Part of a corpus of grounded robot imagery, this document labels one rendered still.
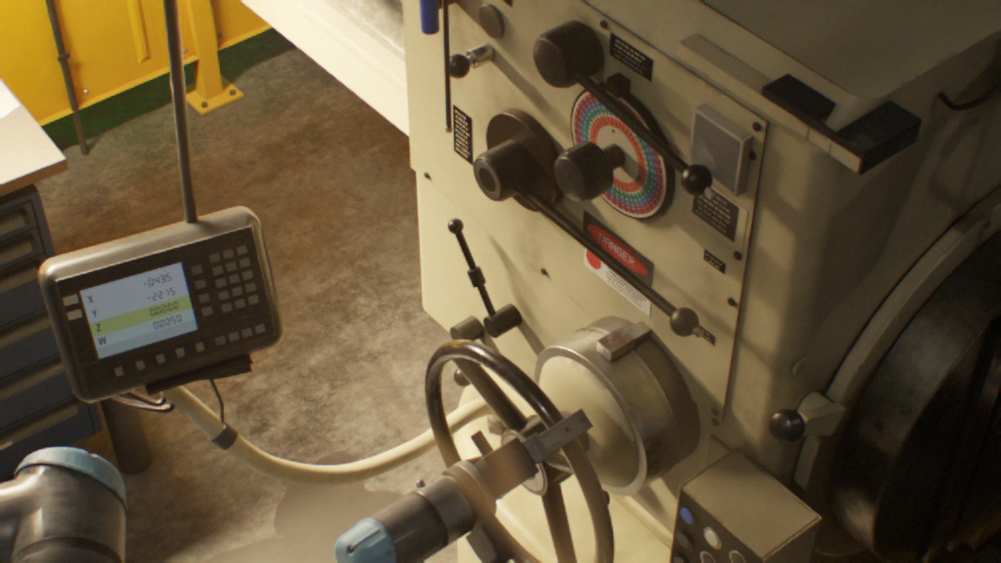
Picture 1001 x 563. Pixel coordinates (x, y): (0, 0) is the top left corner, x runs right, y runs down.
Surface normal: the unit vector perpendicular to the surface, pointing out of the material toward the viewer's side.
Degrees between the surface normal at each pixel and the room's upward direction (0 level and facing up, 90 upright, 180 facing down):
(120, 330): 70
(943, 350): 43
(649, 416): 52
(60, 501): 3
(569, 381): 61
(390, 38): 0
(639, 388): 33
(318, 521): 0
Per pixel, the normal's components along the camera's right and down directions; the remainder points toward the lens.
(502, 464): 0.32, -0.35
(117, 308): 0.39, 0.35
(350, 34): 0.00, -0.73
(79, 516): 0.40, -0.70
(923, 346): -0.53, -0.23
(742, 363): -0.77, 0.44
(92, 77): 0.63, 0.54
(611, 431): -0.42, 0.38
